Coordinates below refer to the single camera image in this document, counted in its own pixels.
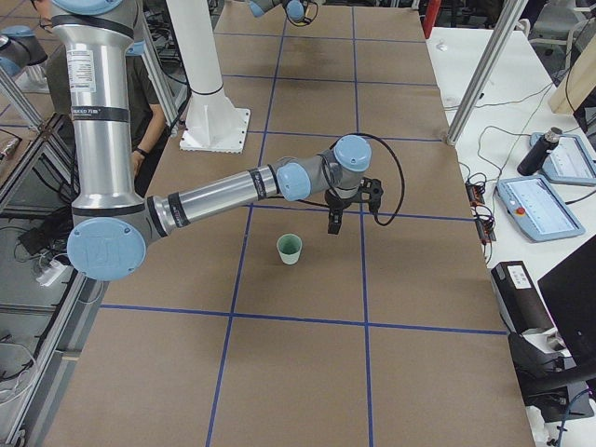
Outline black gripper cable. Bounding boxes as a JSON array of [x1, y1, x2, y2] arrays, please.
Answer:
[[297, 133, 405, 227]]

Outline white power strip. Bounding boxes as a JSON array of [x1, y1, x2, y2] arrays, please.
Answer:
[[36, 260, 66, 287]]

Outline green plastic cup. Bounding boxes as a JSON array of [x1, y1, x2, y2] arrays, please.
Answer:
[[276, 234, 303, 265]]

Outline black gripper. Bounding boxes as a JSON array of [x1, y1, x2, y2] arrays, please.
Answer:
[[324, 177, 384, 234]]

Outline seated person dark shirt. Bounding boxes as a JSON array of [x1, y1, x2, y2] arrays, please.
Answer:
[[28, 0, 169, 196]]

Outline orange black controller board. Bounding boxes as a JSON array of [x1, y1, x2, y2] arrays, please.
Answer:
[[465, 182, 485, 207]]

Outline far blue teach pendant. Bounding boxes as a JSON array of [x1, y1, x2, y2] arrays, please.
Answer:
[[539, 133, 595, 186]]

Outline black monitor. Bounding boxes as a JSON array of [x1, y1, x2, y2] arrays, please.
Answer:
[[538, 237, 595, 364]]

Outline black water bottle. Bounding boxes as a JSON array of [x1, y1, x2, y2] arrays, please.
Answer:
[[517, 127, 562, 176]]

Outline aluminium frame post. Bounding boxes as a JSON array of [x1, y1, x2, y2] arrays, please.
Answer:
[[444, 0, 528, 146]]

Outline near blue teach pendant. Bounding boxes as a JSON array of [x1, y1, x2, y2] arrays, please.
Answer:
[[495, 175, 585, 242]]

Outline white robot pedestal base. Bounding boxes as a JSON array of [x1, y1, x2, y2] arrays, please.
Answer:
[[167, 0, 251, 154]]

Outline black box white label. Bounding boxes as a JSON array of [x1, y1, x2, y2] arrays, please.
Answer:
[[490, 261, 556, 335]]

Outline blue teach pendant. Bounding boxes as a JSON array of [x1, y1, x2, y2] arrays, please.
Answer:
[[539, 133, 595, 186], [495, 175, 585, 242]]

